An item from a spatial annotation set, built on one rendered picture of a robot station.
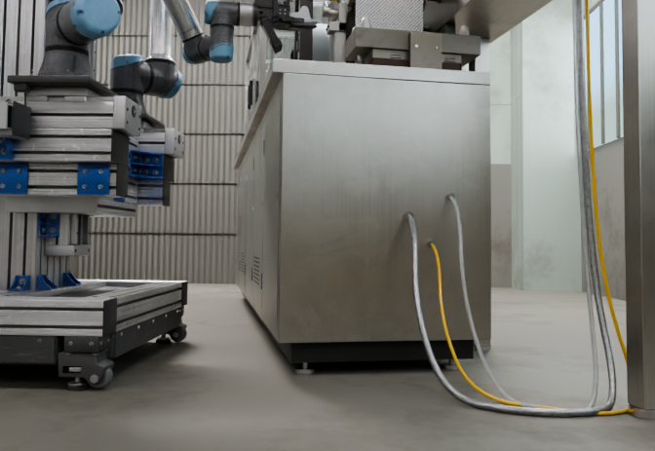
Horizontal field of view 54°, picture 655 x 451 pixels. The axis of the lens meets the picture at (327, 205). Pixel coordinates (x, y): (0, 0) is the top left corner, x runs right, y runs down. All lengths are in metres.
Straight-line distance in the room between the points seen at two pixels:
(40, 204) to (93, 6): 0.60
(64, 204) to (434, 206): 1.08
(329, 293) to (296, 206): 0.26
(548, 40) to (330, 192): 4.25
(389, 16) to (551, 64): 3.68
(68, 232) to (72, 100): 0.44
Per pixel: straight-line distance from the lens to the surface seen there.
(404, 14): 2.28
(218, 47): 2.11
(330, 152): 1.84
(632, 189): 1.63
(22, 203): 2.08
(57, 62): 1.95
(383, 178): 1.87
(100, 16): 1.87
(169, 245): 5.95
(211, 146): 5.93
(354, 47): 2.01
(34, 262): 2.12
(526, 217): 5.58
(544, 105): 5.74
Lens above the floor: 0.38
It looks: 3 degrees up
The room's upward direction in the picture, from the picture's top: 1 degrees clockwise
